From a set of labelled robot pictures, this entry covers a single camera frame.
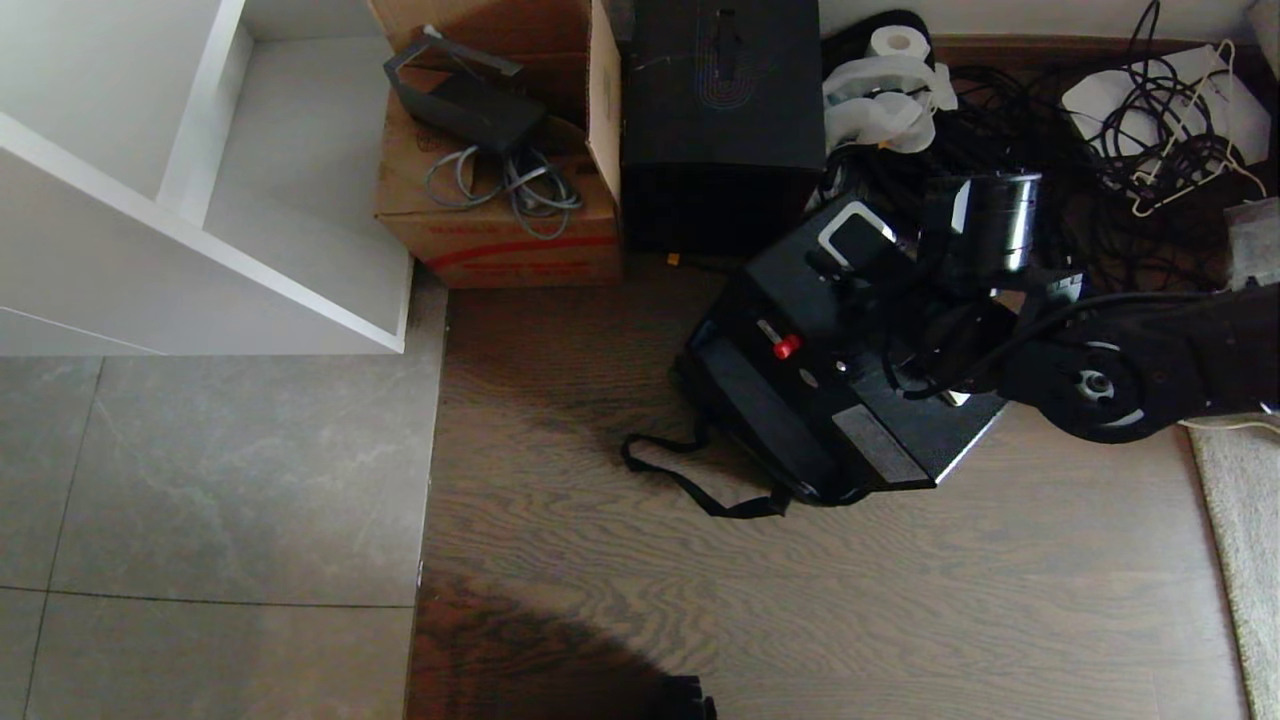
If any white clothes hanger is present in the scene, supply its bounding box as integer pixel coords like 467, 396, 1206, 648
1129, 39, 1268, 218

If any black cabinet box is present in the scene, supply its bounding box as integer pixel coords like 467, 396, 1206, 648
619, 0, 827, 257

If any beige rug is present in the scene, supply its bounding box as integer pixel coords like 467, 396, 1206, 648
1183, 414, 1280, 720

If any white plastic bag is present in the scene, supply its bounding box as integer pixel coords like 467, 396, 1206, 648
821, 54, 959, 157

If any white shelf unit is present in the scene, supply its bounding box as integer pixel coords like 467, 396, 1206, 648
0, 0, 414, 357

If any brown cardboard box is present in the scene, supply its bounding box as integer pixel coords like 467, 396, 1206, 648
366, 0, 624, 291

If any black device with red button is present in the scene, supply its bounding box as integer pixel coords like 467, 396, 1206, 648
620, 200, 1009, 520

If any grey coiled cable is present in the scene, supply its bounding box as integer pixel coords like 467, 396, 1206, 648
424, 144, 585, 242

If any black metal bracket device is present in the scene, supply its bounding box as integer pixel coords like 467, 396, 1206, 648
383, 25, 547, 154

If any black cable tangle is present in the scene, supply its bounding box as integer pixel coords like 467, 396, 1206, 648
818, 0, 1273, 293

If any grey box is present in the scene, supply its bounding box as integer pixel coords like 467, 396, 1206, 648
1226, 197, 1280, 292

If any white flat board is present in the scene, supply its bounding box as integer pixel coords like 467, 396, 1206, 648
1060, 44, 1272, 168

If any white toilet paper roll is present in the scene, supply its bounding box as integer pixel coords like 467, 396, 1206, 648
867, 25, 932, 63

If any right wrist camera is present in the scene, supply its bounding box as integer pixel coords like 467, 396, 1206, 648
815, 200, 898, 273

